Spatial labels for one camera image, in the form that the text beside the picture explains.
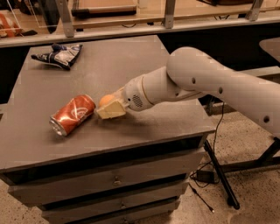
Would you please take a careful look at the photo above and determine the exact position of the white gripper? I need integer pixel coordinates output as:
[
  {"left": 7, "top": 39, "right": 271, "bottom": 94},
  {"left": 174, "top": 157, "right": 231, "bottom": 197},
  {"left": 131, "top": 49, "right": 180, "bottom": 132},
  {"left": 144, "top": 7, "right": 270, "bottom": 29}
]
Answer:
[{"left": 96, "top": 75, "right": 152, "bottom": 119}]

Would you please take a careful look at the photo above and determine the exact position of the orange fruit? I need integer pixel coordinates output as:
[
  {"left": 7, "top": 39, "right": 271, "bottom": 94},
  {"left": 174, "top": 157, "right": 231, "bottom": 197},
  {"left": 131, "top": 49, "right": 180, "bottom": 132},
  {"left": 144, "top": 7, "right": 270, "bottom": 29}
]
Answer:
[{"left": 99, "top": 94, "right": 115, "bottom": 107}]

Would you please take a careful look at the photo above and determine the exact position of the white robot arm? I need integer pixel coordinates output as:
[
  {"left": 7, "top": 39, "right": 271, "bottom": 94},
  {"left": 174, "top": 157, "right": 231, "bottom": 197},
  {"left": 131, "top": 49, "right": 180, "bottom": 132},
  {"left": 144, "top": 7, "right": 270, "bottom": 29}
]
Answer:
[{"left": 97, "top": 47, "right": 280, "bottom": 137}]

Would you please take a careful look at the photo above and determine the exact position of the red coke can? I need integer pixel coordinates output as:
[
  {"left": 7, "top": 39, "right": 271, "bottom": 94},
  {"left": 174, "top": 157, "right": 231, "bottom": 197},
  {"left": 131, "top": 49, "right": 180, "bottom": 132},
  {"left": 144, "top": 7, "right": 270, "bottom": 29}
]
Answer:
[{"left": 49, "top": 94, "right": 95, "bottom": 137}]

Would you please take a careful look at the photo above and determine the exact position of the blue crumpled chip bag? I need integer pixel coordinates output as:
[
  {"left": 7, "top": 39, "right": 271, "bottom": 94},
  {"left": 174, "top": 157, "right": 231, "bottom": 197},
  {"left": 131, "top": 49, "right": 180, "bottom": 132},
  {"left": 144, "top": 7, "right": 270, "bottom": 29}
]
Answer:
[{"left": 31, "top": 44, "right": 82, "bottom": 71}]

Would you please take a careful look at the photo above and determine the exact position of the grey drawer cabinet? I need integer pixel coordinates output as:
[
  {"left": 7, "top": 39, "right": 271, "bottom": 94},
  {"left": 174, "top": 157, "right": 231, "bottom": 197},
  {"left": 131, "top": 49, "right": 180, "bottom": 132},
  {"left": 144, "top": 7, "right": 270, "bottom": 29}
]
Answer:
[{"left": 0, "top": 36, "right": 214, "bottom": 213}]

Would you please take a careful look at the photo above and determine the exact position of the dark flat board on shelf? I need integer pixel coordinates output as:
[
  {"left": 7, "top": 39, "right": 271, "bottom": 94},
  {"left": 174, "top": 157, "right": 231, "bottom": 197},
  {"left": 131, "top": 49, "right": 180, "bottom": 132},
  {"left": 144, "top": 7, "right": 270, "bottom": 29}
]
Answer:
[{"left": 71, "top": 5, "right": 137, "bottom": 18}]

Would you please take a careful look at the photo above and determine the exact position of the middle drawer with knob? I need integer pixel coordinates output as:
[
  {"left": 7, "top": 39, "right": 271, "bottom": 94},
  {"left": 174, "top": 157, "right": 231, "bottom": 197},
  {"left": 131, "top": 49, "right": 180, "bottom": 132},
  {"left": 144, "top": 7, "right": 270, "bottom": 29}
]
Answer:
[{"left": 41, "top": 178, "right": 190, "bottom": 224}]

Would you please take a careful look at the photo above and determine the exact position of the drawer with knob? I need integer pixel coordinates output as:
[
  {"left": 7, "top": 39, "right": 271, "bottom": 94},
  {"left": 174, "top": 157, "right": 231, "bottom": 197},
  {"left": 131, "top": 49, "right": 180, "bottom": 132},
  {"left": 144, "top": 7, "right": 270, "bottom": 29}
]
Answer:
[
  {"left": 66, "top": 199, "right": 182, "bottom": 224},
  {"left": 41, "top": 178, "right": 190, "bottom": 224},
  {"left": 8, "top": 148, "right": 204, "bottom": 207}
]

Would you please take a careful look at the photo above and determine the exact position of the black power adapter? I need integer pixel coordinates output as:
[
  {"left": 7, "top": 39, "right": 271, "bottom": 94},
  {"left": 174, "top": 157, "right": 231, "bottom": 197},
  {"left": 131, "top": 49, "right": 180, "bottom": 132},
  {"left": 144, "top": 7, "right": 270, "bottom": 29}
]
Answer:
[{"left": 196, "top": 170, "right": 215, "bottom": 184}]

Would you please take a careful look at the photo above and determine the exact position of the bottom drawer with knob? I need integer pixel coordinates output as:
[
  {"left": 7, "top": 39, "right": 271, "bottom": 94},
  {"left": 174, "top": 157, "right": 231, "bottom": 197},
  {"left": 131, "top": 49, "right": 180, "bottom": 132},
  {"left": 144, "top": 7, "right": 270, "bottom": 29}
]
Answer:
[{"left": 66, "top": 199, "right": 182, "bottom": 224}]

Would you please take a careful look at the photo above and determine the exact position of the top drawer with knob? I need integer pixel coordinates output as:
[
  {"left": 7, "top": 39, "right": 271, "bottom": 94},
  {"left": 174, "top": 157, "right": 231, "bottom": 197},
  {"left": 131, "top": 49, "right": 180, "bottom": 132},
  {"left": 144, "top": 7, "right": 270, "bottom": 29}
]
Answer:
[{"left": 8, "top": 148, "right": 204, "bottom": 207}]

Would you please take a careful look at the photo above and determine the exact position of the orange white object on shelf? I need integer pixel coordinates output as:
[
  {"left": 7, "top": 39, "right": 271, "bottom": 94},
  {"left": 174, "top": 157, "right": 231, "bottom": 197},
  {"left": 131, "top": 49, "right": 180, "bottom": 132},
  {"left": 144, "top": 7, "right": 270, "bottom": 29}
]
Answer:
[{"left": 0, "top": 13, "right": 22, "bottom": 38}]

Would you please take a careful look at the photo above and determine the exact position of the black metal stand base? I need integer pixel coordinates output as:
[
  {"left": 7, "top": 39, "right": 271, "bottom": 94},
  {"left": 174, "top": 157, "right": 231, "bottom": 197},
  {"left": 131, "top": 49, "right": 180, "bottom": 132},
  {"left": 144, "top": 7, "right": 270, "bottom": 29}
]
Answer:
[{"left": 204, "top": 137, "right": 280, "bottom": 210}]

